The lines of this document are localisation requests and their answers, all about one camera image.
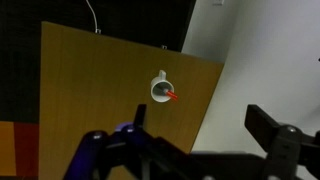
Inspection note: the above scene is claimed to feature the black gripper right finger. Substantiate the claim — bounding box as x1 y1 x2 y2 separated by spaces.
244 104 320 180

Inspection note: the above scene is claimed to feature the white ceramic mug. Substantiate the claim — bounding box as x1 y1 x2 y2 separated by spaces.
149 69 175 104

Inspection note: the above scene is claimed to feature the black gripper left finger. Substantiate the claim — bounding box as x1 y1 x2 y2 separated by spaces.
63 103 201 180

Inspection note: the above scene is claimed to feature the thin white cable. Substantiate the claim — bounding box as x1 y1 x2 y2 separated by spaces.
85 0 100 33

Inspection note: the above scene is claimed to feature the red capped white marker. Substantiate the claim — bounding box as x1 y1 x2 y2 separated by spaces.
162 87 179 101

